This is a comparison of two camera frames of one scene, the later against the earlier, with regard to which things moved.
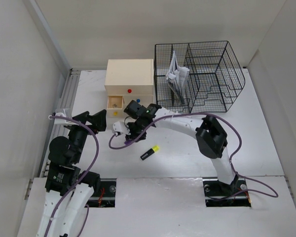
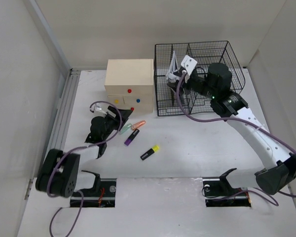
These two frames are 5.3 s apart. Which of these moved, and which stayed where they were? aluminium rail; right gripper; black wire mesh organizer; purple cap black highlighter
Moved: right gripper
Stayed: aluminium rail; black wire mesh organizer; purple cap black highlighter
